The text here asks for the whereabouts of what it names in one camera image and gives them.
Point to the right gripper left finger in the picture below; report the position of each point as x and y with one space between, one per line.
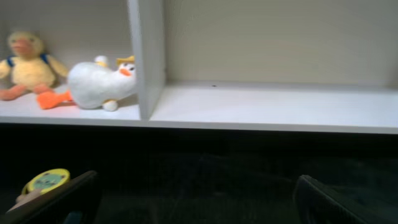
68 199

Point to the yellow rattle drum toy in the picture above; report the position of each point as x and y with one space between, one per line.
48 180

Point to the white shelf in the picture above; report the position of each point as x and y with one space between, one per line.
264 102

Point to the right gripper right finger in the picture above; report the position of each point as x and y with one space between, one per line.
329 205

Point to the white plush duck yellow hat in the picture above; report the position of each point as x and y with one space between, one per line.
96 84

